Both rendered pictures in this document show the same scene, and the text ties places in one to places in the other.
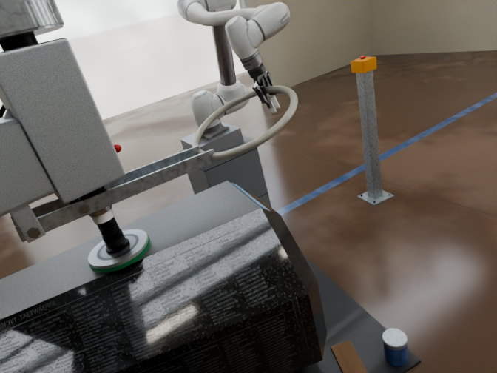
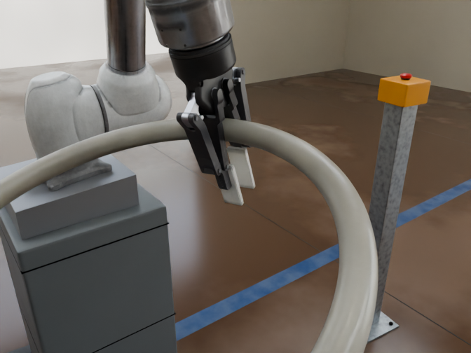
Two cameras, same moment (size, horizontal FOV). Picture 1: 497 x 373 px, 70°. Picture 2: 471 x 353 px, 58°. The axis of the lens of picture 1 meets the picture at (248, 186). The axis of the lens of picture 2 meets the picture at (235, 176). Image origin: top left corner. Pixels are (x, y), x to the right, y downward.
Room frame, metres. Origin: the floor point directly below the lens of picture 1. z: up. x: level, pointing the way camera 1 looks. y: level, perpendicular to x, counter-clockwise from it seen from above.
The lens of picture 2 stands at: (1.11, -0.10, 1.38)
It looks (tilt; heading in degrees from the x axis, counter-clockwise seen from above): 24 degrees down; 348
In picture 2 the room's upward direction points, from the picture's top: straight up
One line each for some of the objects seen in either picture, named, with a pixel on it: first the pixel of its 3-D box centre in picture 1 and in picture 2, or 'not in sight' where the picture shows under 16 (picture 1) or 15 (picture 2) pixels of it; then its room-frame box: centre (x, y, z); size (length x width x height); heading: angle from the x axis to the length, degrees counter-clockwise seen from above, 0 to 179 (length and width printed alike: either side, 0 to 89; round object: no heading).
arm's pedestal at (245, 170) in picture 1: (231, 195); (93, 304); (2.31, 0.14, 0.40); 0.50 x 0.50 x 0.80; 25
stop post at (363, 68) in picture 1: (369, 133); (383, 215); (2.43, -0.97, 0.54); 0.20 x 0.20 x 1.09; 18
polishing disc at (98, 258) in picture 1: (118, 247); not in sight; (1.11, 0.50, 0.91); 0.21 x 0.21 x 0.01
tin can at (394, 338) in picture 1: (395, 347); not in sight; (1.06, -0.45, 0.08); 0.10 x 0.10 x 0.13
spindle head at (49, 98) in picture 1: (32, 135); not in sight; (1.06, 0.57, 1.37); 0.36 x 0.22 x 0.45; 123
